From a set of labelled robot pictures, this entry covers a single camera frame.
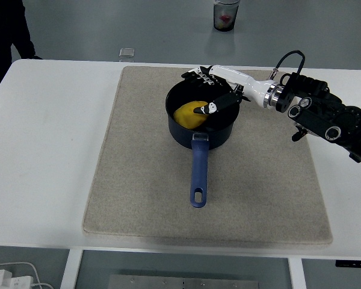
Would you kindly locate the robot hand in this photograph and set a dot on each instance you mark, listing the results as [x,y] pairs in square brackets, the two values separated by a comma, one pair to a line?
[246,82]

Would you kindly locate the dark waste bin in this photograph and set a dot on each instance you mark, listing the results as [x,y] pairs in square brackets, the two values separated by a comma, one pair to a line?
[225,16]

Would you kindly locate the small clear square plate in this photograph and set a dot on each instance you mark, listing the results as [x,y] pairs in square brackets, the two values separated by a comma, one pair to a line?
[127,53]

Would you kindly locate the beige table mat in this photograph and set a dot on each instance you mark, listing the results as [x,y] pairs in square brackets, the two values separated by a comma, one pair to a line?
[156,186]

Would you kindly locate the white table leg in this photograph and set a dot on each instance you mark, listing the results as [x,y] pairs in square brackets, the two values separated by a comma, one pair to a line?
[297,274]
[69,271]

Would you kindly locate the grey metal plate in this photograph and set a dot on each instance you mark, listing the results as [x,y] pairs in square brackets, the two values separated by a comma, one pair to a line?
[183,282]

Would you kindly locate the black table control panel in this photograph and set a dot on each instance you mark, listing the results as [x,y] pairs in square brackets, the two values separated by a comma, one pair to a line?
[353,263]

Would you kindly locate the person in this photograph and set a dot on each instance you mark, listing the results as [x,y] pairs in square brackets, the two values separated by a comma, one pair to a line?
[3,33]

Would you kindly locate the white power adapter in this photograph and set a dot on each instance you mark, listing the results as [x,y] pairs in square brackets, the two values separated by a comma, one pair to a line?
[9,281]

